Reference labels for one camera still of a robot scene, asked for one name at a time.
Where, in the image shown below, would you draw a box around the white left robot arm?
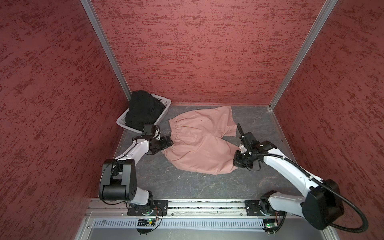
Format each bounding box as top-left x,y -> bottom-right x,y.
99,136 -> 173,212

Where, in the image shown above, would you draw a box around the black shorts in basket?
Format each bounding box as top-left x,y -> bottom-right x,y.
126,91 -> 166,131

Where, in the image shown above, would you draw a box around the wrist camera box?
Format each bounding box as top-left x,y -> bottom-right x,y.
142,124 -> 161,139
237,123 -> 260,152

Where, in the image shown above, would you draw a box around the right aluminium corner post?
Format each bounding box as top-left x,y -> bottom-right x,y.
269,0 -> 338,111

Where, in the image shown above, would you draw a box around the left aluminium corner post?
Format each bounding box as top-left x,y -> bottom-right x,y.
81,0 -> 132,101

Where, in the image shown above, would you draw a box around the pink shorts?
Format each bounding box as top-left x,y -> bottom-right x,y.
163,106 -> 239,175

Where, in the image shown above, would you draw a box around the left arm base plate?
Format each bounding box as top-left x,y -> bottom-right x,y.
126,200 -> 169,217

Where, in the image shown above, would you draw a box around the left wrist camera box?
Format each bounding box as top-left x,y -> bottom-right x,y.
142,124 -> 161,139

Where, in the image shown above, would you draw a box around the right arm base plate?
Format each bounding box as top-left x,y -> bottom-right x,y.
245,200 -> 272,216

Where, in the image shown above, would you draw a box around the aluminium corner post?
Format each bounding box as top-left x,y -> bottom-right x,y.
81,0 -> 132,101
269,0 -> 338,111

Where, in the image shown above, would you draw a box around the white slotted cable duct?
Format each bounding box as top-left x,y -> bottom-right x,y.
93,218 -> 264,231

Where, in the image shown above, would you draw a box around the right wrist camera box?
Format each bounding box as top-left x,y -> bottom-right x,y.
237,123 -> 260,152

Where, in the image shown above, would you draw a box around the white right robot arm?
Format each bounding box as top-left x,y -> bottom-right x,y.
234,141 -> 345,230

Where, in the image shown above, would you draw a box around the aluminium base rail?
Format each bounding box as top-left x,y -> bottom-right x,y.
85,198 -> 326,219

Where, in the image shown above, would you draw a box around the right circuit board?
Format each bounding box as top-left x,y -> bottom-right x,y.
263,219 -> 279,232

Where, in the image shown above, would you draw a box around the circuit board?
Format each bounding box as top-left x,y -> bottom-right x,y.
263,219 -> 279,232
137,219 -> 156,228

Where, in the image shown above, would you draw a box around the left circuit board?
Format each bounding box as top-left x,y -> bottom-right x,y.
137,219 -> 156,228

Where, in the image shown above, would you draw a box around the white plastic laundry basket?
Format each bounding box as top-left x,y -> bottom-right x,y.
116,94 -> 172,134

